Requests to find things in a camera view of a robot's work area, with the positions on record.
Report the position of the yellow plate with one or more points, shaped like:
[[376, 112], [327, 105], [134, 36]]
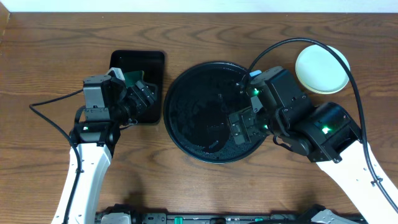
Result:
[[325, 91]]

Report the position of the round black tray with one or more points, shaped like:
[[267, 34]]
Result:
[[196, 110]]

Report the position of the light blue plate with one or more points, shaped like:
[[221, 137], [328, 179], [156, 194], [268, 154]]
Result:
[[318, 68]]

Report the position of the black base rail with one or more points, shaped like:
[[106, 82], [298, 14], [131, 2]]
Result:
[[120, 213]]

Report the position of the black rectangular tray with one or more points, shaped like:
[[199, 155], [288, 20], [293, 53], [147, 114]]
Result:
[[152, 63]]

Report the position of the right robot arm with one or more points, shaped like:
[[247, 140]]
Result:
[[326, 134]]

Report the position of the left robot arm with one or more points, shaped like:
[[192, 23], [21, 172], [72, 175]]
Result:
[[91, 153]]

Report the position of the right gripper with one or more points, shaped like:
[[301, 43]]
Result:
[[247, 119]]

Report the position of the green yellow sponge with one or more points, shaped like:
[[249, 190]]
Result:
[[131, 78]]

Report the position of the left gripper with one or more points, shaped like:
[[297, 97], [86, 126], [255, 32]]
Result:
[[140, 94]]

